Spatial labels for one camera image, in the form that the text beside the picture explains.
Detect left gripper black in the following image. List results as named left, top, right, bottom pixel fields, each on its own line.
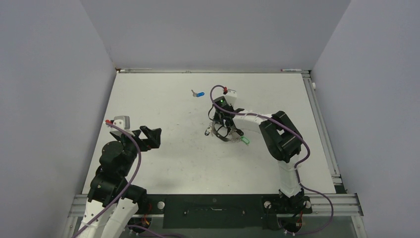
left=115, top=125, right=161, bottom=176

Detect metal key organizer plate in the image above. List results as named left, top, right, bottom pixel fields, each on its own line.
left=204, top=122, right=241, bottom=143

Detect key with blue tag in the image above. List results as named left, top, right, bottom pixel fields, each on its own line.
left=191, top=90, right=205, bottom=97

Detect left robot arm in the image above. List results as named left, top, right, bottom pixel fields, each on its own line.
left=74, top=120, right=162, bottom=238

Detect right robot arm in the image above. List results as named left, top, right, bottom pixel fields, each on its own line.
left=205, top=96, right=312, bottom=214

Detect green key tag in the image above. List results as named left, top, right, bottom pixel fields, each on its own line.
left=240, top=136, right=250, bottom=145

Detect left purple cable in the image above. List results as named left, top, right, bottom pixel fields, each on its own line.
left=72, top=121, right=184, bottom=238

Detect purple cable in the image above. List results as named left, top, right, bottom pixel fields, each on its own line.
left=72, top=121, right=184, bottom=238
left=210, top=85, right=334, bottom=236

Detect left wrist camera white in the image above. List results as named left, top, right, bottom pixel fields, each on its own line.
left=110, top=116, right=132, bottom=136

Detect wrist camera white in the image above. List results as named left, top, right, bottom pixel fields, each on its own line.
left=110, top=116, right=132, bottom=136
left=224, top=89, right=238, bottom=106

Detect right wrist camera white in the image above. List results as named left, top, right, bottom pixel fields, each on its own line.
left=224, top=89, right=238, bottom=106

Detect aluminium frame rail back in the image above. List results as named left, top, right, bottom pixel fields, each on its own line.
left=117, top=68, right=310, bottom=74

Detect aluminium frame rail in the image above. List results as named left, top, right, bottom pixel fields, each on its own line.
left=117, top=68, right=310, bottom=74
left=302, top=70, right=343, bottom=185
left=67, top=193, right=364, bottom=218

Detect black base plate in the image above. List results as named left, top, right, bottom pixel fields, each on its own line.
left=128, top=194, right=313, bottom=230

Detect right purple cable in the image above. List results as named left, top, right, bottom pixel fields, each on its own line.
left=210, top=85, right=334, bottom=236

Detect aluminium frame rail right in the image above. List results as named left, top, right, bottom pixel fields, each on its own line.
left=302, top=70, right=343, bottom=185

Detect aluminium frame rail front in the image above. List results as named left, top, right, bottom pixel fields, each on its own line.
left=67, top=193, right=364, bottom=218

